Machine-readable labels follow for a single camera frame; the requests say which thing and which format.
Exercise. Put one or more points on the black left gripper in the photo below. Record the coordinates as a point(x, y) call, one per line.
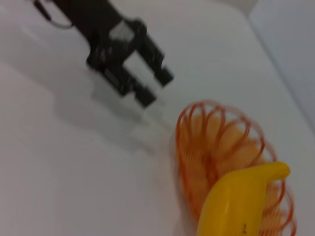
point(98, 27)

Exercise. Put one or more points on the yellow toy banana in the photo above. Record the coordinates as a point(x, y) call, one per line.
point(229, 201)

